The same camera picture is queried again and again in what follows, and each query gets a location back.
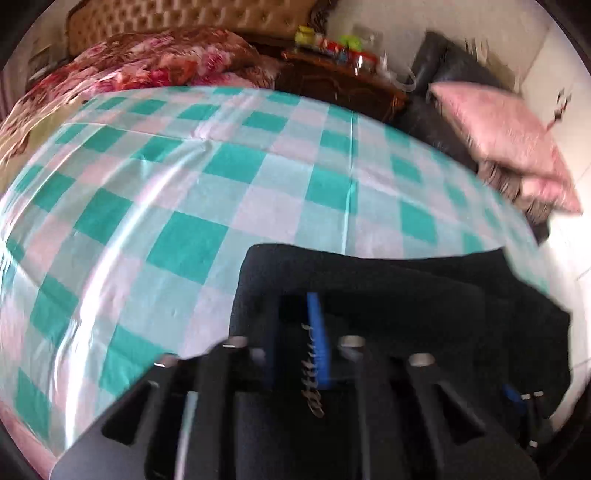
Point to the black pants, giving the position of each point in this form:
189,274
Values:
392,286

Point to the plaid blanket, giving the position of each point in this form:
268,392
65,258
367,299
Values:
512,184

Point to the floral quilt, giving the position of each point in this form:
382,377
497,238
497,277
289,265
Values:
138,60

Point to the small pink pillow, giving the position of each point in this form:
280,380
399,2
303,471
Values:
554,196

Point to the dark wooden nightstand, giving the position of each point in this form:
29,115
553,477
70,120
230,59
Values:
337,83

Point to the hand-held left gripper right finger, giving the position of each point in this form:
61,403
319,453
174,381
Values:
318,332

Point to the yellow jar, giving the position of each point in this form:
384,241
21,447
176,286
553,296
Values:
305,36

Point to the green bag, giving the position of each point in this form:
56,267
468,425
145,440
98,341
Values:
352,42

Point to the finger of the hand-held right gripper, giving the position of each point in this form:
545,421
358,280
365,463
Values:
531,410

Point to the white wardrobe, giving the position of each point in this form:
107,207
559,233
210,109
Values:
545,60

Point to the black leather armchair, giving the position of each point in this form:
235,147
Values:
434,124

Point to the tufted carved wooden headboard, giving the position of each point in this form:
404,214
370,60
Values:
194,18

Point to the large pink pillow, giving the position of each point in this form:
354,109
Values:
498,129

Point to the red box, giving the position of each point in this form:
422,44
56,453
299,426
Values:
336,49

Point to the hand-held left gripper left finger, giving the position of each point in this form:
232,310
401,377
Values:
184,415

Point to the green white checkered tablecloth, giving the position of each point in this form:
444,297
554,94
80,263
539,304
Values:
184,194

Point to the red hanging ornament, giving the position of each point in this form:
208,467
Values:
562,105

